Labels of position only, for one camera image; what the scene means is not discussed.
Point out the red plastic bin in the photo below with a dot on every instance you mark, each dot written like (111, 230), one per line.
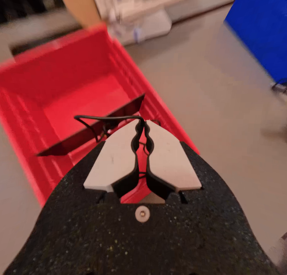
(67, 82)

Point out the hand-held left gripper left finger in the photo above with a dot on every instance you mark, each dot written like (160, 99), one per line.
(112, 162)

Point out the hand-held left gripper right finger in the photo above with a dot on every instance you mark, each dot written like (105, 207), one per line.
(174, 162)

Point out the instruction sheet on stand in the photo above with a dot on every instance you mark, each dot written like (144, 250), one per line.
(143, 25)

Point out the blue plastic bin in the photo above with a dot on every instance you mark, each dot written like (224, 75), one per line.
(257, 32)

